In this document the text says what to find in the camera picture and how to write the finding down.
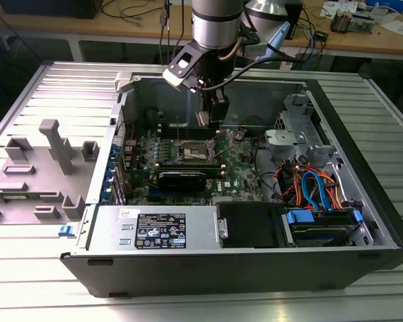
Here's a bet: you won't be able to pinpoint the silver CPU chip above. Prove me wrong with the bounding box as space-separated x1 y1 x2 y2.
194 111 212 129

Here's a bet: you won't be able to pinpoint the CPU socket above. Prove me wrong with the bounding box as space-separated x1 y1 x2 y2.
177 139 219 164

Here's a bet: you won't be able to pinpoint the copper coloured curved tube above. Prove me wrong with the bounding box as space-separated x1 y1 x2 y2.
218 37 244 63

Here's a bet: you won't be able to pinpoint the green motherboard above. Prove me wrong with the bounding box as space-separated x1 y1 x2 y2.
126 127 276 206

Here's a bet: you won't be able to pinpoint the silver metal drive cage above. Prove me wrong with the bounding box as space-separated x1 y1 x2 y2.
264 93 343 168

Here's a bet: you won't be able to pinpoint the black graphics card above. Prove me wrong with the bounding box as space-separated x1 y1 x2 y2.
157 170 208 193

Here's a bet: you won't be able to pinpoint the tall black box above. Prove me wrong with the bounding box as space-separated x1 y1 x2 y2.
285 0 304 40

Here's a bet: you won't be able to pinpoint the black plastic disk bay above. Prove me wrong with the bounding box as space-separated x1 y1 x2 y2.
217 202 285 249

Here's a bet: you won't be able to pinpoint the copper coil transformer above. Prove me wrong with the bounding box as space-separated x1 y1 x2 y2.
330 9 354 34

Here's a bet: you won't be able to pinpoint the wooden desk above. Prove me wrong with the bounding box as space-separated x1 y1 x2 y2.
0 0 403 61

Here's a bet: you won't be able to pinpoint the hard disk in blue carrier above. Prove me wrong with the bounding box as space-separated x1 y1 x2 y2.
281 208 363 248

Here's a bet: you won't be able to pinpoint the silver power supply box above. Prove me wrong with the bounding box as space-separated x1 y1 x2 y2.
87 205 222 251

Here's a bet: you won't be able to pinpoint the black PC case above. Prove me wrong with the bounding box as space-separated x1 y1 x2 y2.
59 70 403 299

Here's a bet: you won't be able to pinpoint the wide black equipment box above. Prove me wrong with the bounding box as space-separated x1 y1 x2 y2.
0 0 103 19

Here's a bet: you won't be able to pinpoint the white paper sheets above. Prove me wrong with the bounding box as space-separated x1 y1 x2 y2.
379 18 403 36

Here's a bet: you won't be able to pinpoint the grey plastic part rack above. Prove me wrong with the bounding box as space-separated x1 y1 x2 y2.
0 119 100 225

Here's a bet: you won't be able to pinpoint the green RAM stick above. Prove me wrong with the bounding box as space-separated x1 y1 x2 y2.
1 192 43 202

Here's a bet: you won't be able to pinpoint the thin dark fan wire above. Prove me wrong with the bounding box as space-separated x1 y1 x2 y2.
237 115 273 135

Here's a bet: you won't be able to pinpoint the thick black camera cable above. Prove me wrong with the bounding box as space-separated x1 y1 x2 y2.
189 55 302 94

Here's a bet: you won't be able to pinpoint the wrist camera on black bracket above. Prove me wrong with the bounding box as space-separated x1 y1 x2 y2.
238 26 267 63
162 42 208 93

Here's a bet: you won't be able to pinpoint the red orange yellow power wires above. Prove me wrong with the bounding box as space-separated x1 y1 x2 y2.
274 160 305 202

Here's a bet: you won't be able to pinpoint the thin blue cable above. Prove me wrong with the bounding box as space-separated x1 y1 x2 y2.
301 25 318 70

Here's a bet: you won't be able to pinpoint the blue flat wire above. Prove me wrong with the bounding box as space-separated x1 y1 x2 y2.
301 170 330 211

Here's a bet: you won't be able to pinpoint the orange flat wire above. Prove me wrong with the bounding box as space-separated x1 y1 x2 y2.
322 172 349 209

